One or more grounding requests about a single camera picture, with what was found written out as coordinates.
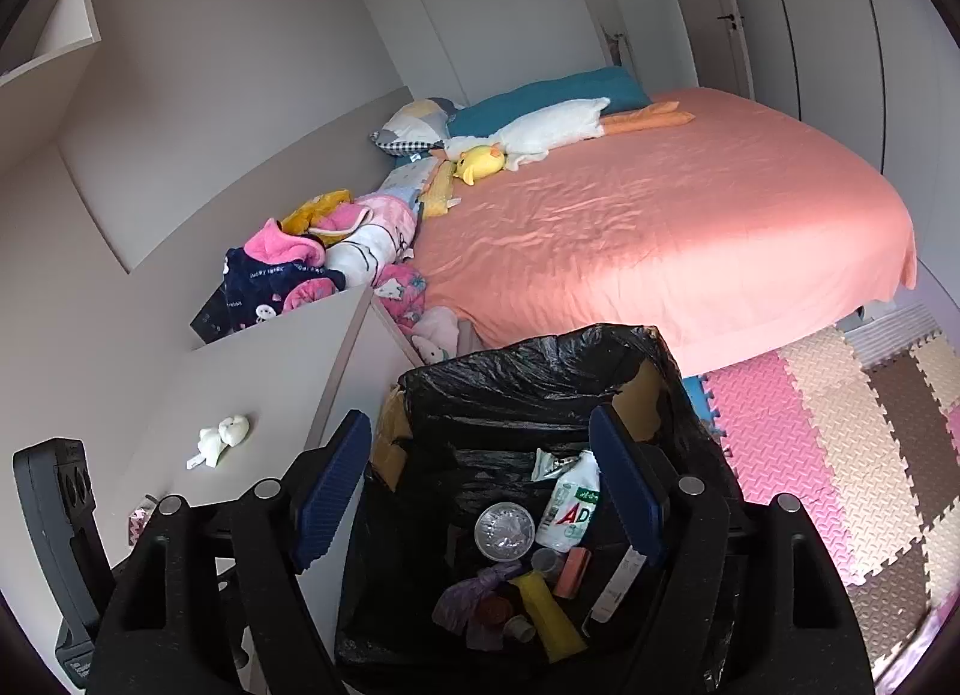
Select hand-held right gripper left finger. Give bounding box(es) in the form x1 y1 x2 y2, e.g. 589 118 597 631
86 408 374 695

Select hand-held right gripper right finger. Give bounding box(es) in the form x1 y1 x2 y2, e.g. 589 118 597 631
589 406 875 695

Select white bottle green label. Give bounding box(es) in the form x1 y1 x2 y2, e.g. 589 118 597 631
534 451 603 553

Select clear plastic measuring cup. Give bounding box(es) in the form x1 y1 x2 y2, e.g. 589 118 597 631
474 504 537 562

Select bin with black bag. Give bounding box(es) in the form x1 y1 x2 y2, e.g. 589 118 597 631
334 322 743 695

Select purple plastic bag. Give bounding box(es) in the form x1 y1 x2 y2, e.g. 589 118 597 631
431 564 526 651

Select crumpled grey wrapper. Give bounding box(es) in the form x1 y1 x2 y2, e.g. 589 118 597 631
532 449 577 484

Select white printed paper packet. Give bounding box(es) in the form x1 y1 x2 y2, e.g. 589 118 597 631
591 549 647 625

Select orange eraser block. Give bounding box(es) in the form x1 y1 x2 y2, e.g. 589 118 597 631
553 547 593 598

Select white crumpled tissue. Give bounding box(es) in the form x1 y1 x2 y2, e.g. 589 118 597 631
186 414 250 471

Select grey nightstand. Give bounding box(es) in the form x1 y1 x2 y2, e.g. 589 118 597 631
105 282 428 695

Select yellow tube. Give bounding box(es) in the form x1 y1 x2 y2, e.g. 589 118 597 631
517 571 587 664

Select pink white plush toy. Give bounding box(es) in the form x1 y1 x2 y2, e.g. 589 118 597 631
411 306 460 366

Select foam floor mats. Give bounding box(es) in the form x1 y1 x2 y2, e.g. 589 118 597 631
686 305 960 695

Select black flat device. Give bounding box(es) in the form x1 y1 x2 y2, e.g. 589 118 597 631
189 286 230 344

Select pink floral blanket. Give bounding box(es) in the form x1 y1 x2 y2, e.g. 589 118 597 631
371 264 428 336

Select navy and pink garment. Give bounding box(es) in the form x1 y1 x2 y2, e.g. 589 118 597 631
221 219 346 332

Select bed with pink sheet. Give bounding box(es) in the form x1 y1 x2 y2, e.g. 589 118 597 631
409 88 920 374

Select pink and white blanket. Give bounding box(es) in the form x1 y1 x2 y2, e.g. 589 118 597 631
322 192 417 287

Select yellow garment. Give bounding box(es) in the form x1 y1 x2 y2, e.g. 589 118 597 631
281 189 353 235

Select yellow dotted cushion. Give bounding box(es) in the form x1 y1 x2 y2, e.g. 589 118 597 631
416 159 458 218

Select light blue patterned blanket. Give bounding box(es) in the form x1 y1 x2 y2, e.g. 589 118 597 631
379 159 440 205

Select grey headboard panel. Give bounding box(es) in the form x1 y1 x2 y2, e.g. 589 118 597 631
60 86 410 276

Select yellow duck plush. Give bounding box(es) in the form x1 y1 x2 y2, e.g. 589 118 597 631
452 144 509 186

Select white goose plush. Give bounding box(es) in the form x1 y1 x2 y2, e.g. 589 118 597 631
431 97 697 172

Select patchwork pillow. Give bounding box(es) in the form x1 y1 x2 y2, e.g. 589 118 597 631
369 97 462 158

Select teal pillow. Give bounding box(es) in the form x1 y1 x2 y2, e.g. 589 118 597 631
448 67 652 137

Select white wardrobe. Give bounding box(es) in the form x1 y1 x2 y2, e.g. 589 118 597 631
750 0 946 172

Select white wall shelf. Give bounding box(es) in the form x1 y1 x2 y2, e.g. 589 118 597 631
0 0 102 77

